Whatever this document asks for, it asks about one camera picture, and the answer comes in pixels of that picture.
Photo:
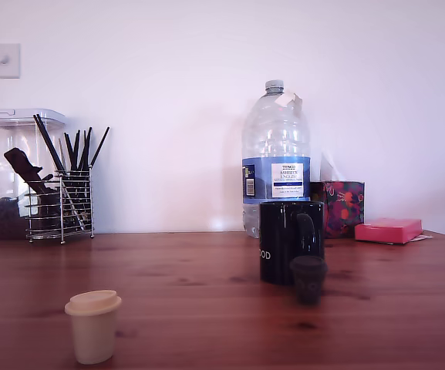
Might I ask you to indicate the dark brown coffee capsule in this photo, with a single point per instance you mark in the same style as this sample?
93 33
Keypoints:
309 277

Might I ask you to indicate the cream coffee capsule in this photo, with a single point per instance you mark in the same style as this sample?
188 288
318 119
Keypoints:
91 331

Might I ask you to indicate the large clear water bottle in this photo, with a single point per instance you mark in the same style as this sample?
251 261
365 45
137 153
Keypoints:
276 135

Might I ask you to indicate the black mug white lettering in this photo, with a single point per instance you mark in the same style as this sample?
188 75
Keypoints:
276 239

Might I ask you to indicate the white tissue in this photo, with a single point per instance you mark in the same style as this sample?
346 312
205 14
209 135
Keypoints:
332 169

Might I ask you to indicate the floral tissue box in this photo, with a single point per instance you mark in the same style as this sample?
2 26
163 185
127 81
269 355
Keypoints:
345 204

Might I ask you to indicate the black chopstick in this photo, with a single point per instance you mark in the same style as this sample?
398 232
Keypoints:
68 152
88 148
46 138
83 150
99 147
76 150
51 138

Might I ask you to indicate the pink flat box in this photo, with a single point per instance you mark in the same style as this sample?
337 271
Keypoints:
388 229

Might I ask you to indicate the black angular utensil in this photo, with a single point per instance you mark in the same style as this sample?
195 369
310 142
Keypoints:
21 163

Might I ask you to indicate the paper sheet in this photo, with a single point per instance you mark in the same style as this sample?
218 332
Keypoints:
424 236

